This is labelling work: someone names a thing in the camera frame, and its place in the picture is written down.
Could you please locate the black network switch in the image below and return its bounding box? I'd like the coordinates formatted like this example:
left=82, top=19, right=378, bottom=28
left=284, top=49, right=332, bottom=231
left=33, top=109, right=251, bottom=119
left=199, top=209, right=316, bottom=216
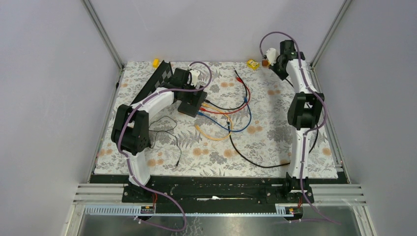
left=177, top=91, right=208, bottom=118

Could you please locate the black ethernet cable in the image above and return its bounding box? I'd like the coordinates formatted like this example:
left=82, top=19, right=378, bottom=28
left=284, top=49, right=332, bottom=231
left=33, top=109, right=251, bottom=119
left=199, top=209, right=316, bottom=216
left=225, top=76, right=320, bottom=169

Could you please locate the black power adapter with cord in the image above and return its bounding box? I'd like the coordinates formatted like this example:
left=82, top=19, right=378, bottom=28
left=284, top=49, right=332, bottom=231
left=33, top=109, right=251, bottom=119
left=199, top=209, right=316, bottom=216
left=148, top=116, right=182, bottom=167

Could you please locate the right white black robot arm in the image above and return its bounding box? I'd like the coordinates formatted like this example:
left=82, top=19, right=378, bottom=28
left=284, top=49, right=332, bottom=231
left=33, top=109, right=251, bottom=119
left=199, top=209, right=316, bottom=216
left=270, top=40, right=325, bottom=203

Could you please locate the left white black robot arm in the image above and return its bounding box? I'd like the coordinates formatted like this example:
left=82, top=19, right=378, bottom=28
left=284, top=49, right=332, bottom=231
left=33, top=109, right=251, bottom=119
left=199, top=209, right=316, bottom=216
left=111, top=64, right=207, bottom=202

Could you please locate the yellow owl toy block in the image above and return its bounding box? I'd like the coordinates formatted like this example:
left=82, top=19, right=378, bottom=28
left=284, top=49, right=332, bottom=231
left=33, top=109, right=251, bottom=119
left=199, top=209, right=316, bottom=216
left=246, top=59, right=260, bottom=70

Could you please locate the black white checkerboard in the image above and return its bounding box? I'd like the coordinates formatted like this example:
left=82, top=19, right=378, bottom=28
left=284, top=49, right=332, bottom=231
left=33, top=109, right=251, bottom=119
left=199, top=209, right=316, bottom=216
left=131, top=60, right=173, bottom=105

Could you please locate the small yellow block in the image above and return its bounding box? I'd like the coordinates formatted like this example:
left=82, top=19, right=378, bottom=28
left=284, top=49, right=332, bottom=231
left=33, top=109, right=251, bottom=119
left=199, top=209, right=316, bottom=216
left=152, top=59, right=160, bottom=68

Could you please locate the floral patterned table mat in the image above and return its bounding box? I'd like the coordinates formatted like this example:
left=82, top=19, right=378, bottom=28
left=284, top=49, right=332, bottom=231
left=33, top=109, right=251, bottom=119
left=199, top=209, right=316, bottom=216
left=93, top=61, right=339, bottom=179

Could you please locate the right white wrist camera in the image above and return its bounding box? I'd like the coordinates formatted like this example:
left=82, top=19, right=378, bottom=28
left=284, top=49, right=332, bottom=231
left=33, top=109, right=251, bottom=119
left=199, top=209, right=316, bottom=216
left=265, top=48, right=279, bottom=65

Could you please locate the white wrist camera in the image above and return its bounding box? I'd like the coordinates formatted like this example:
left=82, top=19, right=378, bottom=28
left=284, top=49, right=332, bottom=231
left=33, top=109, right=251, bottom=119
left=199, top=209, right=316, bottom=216
left=188, top=69, right=201, bottom=87
left=265, top=48, right=279, bottom=65

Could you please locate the red ethernet cable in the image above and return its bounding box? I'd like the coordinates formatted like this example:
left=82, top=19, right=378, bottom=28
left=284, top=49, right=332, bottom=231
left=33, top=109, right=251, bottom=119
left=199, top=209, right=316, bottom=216
left=199, top=75, right=251, bottom=115

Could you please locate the thin black cable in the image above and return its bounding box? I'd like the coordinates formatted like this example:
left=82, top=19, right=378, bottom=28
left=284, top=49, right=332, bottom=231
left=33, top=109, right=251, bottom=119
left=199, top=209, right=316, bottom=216
left=203, top=69, right=249, bottom=112

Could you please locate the blue ethernet cable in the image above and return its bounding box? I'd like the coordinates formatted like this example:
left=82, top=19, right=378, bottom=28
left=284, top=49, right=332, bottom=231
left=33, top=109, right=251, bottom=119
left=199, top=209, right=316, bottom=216
left=197, top=97, right=253, bottom=133

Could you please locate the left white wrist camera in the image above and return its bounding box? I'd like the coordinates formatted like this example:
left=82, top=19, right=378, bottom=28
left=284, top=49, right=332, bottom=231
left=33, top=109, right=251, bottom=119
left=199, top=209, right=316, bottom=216
left=188, top=69, right=201, bottom=87

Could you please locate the yellow ethernet cable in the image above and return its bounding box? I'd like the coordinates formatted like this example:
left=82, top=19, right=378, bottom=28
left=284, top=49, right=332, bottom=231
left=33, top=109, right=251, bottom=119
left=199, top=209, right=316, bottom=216
left=194, top=102, right=234, bottom=142

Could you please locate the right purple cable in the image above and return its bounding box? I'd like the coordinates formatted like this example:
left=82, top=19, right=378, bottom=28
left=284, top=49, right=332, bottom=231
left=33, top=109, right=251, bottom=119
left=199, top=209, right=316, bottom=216
left=259, top=31, right=341, bottom=225

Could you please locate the purple cable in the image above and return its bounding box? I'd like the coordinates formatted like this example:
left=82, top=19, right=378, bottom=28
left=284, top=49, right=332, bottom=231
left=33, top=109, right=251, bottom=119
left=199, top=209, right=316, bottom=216
left=117, top=61, right=213, bottom=233
left=259, top=31, right=341, bottom=225

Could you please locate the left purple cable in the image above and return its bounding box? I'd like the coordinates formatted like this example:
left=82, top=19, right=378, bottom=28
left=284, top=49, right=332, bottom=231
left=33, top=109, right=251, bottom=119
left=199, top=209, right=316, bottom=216
left=117, top=61, right=213, bottom=233

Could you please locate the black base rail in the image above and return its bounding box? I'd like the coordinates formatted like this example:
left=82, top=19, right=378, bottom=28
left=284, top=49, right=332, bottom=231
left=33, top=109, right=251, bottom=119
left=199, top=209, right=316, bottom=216
left=89, top=175, right=315, bottom=216

